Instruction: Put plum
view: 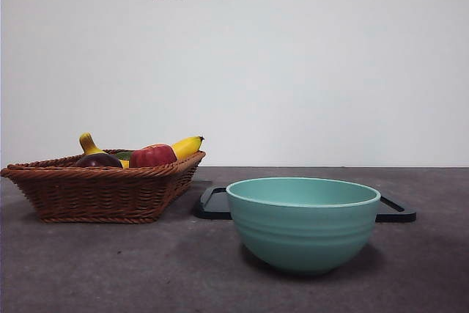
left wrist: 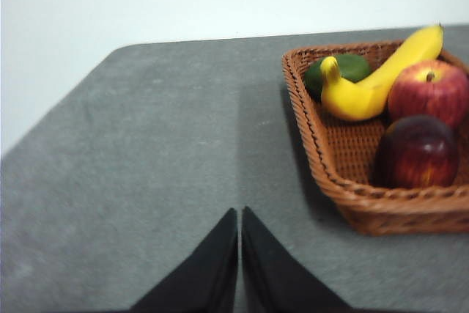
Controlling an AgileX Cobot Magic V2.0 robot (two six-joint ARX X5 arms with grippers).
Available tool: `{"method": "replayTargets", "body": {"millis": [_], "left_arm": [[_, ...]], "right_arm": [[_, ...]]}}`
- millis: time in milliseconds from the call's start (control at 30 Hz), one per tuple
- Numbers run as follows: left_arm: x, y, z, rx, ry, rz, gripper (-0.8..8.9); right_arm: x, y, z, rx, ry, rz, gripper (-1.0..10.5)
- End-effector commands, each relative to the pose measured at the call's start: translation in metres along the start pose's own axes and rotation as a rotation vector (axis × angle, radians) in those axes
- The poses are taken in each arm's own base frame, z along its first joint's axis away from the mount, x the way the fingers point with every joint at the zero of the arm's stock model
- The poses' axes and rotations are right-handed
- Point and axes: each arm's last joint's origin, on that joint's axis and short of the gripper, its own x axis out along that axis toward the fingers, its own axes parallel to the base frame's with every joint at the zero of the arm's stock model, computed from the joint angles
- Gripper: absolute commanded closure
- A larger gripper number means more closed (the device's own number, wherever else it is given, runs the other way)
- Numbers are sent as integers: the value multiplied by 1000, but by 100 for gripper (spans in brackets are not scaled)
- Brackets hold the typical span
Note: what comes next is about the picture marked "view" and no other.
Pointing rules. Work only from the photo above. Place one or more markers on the teal ceramic bowl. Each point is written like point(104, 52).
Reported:
point(304, 232)

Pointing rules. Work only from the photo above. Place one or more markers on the yellow banana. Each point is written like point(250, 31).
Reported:
point(187, 146)

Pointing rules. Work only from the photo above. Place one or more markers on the black rectangular tray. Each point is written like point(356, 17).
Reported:
point(212, 206)

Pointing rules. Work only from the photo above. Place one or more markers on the red apple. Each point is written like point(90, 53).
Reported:
point(154, 155)

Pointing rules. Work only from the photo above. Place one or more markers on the green fruit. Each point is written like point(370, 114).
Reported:
point(124, 155)

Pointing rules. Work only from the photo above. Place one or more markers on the brown wicker basket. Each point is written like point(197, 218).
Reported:
point(91, 195)

